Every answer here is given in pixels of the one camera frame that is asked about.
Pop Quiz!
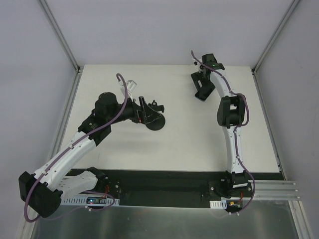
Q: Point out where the black smartphone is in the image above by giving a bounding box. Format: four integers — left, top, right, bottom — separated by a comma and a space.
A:
194, 86, 215, 102

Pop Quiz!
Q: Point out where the black phone stand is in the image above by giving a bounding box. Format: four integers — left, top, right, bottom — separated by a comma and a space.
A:
145, 100, 165, 131

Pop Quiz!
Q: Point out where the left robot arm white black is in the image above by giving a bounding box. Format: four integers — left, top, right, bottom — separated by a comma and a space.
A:
18, 92, 165, 222

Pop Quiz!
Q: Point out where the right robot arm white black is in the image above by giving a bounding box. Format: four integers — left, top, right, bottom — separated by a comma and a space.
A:
191, 52, 250, 198

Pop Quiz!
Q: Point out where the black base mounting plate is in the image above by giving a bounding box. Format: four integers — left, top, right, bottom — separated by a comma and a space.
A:
62, 168, 260, 208

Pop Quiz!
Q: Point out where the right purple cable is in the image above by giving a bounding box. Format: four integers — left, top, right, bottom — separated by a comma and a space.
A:
190, 50, 256, 217

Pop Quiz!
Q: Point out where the purple cable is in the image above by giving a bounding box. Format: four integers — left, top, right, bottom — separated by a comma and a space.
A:
190, 50, 256, 217
24, 73, 132, 223

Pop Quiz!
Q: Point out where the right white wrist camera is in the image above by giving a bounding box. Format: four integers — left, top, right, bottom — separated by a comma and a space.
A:
193, 59, 203, 72

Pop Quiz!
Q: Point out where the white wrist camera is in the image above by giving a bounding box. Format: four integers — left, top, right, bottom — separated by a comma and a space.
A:
119, 80, 137, 95
193, 59, 203, 72

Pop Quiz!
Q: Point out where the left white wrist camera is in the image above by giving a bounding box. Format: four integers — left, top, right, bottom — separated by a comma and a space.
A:
119, 80, 137, 95

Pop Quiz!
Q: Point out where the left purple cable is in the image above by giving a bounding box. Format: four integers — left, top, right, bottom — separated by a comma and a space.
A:
24, 73, 132, 223

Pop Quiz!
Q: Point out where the right aluminium corner post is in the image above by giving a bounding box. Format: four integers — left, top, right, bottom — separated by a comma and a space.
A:
251, 0, 302, 74

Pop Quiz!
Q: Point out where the aluminium corner post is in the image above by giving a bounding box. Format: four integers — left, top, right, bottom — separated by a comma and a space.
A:
38, 0, 84, 73
251, 0, 302, 74

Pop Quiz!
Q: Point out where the left aluminium corner post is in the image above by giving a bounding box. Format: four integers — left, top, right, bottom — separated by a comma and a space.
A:
38, 0, 84, 73

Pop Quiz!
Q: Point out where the left white cable duct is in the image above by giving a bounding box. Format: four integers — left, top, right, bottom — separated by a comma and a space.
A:
61, 195, 120, 207

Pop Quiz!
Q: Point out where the white cable duct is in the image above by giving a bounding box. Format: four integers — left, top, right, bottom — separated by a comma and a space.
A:
61, 195, 120, 207
209, 200, 227, 210

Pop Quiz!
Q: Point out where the right white cable duct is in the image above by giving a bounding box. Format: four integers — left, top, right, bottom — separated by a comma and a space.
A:
209, 200, 227, 210

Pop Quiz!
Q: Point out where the aluminium frame rail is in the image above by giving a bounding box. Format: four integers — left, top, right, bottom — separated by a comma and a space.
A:
254, 180, 301, 201

